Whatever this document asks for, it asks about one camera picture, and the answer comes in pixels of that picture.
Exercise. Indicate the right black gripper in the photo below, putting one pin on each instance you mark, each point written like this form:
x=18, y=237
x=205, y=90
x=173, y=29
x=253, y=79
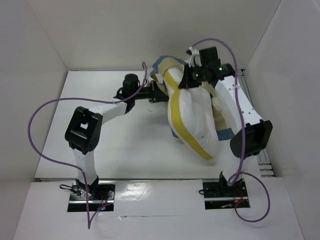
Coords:
x=186, y=78

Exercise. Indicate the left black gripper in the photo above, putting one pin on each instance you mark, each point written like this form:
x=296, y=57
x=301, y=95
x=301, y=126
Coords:
x=155, y=94

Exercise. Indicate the white pillow yellow trim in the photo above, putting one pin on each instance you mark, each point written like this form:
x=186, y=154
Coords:
x=190, y=115

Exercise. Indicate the blue tan white pillowcase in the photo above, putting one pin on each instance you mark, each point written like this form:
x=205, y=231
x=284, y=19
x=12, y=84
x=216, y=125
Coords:
x=165, y=62

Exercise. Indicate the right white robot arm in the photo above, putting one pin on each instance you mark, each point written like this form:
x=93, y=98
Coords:
x=251, y=131

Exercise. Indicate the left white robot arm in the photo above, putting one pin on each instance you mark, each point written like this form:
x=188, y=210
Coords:
x=84, y=129

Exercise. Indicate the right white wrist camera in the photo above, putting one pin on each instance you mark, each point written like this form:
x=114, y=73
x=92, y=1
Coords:
x=194, y=57

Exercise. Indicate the aluminium rail frame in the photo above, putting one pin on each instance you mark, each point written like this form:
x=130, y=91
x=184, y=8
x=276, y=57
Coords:
x=264, y=163

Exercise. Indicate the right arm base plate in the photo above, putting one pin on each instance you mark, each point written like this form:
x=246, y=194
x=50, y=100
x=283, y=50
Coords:
x=217, y=195

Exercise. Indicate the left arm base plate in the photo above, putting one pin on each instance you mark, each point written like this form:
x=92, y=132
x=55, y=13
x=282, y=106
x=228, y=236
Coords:
x=102, y=199

